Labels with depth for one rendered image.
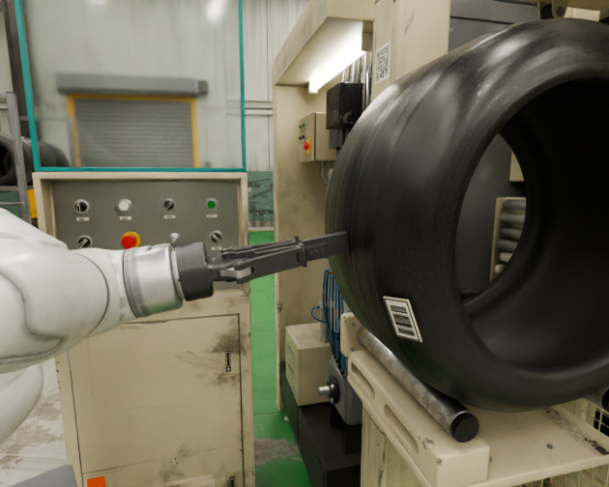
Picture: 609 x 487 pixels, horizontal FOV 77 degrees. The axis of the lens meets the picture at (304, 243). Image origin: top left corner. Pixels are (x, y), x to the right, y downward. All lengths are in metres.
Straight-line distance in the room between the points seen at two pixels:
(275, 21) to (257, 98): 1.79
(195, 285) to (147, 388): 0.83
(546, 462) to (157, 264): 0.67
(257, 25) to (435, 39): 9.55
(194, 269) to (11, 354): 0.22
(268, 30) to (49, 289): 10.18
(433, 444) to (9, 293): 0.57
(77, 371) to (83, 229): 0.40
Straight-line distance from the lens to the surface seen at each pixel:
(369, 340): 0.86
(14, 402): 0.85
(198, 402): 1.33
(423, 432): 0.69
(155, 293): 0.50
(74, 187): 1.24
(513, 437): 0.84
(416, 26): 0.96
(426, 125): 0.50
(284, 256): 0.50
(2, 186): 4.05
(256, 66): 10.18
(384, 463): 1.15
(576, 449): 0.86
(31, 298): 0.34
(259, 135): 9.89
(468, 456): 0.68
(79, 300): 0.38
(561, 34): 0.62
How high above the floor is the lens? 1.26
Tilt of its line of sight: 10 degrees down
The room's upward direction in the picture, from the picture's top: straight up
